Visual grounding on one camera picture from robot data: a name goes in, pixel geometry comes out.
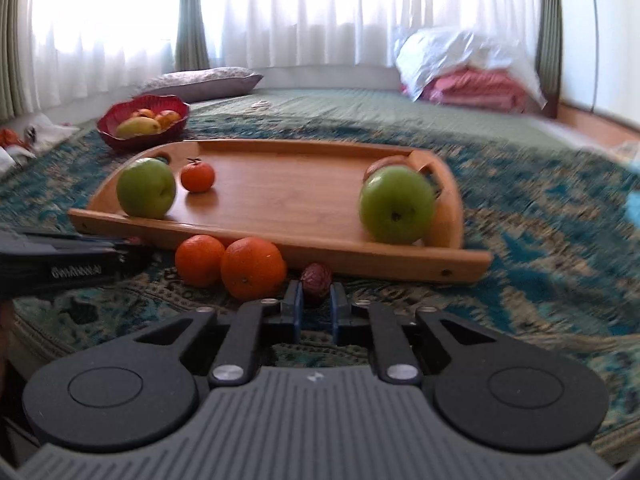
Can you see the pink folded blanket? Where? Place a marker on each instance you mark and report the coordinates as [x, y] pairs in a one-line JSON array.
[[475, 87]]

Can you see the green quilted bedspread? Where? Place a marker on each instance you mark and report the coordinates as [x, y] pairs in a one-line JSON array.
[[350, 110]]

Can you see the white duvet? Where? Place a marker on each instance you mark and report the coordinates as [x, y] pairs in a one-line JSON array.
[[450, 50]]

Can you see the red scalloped bowl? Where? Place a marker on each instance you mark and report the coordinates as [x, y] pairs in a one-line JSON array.
[[140, 142]]

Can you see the dried red date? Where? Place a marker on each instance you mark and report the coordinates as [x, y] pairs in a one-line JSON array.
[[316, 277]]

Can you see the green curtain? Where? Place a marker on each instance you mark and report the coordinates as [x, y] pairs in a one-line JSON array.
[[550, 35], [10, 35], [192, 25]]

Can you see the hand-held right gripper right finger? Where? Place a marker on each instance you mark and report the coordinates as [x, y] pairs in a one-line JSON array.
[[339, 316]]

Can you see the yellow mango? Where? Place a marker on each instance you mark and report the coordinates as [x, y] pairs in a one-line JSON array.
[[137, 127]]

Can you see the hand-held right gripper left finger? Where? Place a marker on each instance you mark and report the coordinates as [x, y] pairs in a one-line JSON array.
[[295, 310]]

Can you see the mandarin with stem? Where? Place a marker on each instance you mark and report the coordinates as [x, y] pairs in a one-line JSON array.
[[197, 177]]

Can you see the brownish blemished orange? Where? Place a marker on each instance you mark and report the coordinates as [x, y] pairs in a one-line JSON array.
[[387, 164]]

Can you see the speckled orange fruit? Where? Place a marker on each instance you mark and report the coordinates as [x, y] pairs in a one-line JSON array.
[[145, 113]]

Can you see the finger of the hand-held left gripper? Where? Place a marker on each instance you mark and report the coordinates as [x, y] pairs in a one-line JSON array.
[[131, 256]]

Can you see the white sheer curtain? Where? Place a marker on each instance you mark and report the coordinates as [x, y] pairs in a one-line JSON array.
[[100, 35], [325, 10]]

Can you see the floral pillow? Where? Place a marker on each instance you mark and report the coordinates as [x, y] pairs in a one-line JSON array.
[[210, 82]]

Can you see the green apple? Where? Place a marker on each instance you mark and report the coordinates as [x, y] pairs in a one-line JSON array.
[[145, 187], [397, 205]]

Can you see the blue patterned blanket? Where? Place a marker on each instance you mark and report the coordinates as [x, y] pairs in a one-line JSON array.
[[525, 285]]

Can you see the crumpled printed paper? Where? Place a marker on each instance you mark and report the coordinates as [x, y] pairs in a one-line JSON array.
[[45, 132]]

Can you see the orange fruit with red blush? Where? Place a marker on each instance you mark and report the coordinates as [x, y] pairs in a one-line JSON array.
[[169, 119]]

